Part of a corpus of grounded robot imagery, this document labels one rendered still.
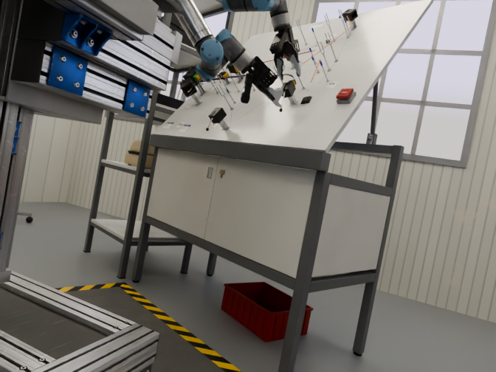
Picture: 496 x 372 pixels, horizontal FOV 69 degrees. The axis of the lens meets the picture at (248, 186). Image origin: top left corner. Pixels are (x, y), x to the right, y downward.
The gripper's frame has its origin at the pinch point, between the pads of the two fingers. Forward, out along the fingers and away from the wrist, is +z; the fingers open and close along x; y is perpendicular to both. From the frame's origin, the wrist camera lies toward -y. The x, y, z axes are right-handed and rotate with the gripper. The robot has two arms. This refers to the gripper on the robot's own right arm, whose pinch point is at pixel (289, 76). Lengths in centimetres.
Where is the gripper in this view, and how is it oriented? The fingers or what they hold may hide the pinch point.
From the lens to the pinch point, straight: 161.1
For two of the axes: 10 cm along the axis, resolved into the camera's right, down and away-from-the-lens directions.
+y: 5.4, -3.8, 7.5
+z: 2.4, 9.2, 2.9
